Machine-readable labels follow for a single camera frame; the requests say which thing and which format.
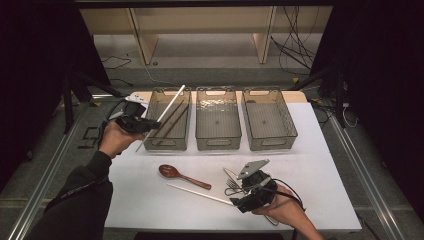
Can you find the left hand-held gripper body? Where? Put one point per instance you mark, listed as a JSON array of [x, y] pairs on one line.
[[133, 125]]

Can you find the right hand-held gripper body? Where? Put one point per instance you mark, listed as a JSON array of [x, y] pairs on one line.
[[260, 190]]

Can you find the white chopsticks pair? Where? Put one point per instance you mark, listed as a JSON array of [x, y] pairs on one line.
[[170, 117]]

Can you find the brown chopstick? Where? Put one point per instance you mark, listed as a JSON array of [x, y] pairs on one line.
[[173, 125]]

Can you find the smoky transparent plastic bin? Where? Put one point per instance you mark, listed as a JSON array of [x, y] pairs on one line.
[[173, 133], [268, 121], [217, 121]]

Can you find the red-brown wooden spoon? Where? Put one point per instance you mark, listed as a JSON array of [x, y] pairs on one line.
[[168, 171]]

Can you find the person's left hand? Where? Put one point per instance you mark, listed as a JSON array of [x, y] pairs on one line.
[[113, 140]]

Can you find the person's right hand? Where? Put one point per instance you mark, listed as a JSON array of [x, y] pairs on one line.
[[286, 208]]

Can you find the steel fork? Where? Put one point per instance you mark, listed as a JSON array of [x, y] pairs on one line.
[[233, 184]]

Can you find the white table mat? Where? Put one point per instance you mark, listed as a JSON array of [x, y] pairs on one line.
[[186, 213]]

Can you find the black metal stand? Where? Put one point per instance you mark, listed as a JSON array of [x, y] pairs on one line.
[[339, 100], [69, 100]]

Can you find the beige wooden desk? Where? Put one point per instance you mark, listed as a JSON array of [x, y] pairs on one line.
[[200, 20]]

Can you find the black curtain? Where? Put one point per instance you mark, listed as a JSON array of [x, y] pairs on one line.
[[33, 66], [383, 83]]

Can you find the aluminium floor rail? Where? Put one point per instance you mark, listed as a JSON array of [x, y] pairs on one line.
[[367, 186], [50, 173]]

